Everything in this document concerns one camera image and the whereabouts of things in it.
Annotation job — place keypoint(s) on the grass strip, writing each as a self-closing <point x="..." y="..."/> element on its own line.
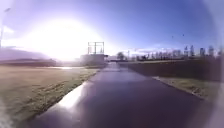
<point x="196" y="86"/>

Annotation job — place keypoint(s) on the building with roof frame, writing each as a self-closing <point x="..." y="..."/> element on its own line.
<point x="93" y="60"/>

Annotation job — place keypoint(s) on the row of tall trees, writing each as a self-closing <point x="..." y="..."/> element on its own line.
<point x="201" y="52"/>

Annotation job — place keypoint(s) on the dark wet asphalt path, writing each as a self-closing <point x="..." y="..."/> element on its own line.
<point x="123" y="100"/>

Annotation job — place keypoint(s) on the low dark bank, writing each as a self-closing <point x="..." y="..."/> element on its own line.
<point x="30" y="62"/>

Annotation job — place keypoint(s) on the green grass field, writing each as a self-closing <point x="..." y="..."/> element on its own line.
<point x="30" y="85"/>

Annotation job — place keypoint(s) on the dark hedge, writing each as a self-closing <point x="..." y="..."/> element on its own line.
<point x="180" y="68"/>

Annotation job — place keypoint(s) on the round tree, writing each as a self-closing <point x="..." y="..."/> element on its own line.
<point x="120" y="56"/>

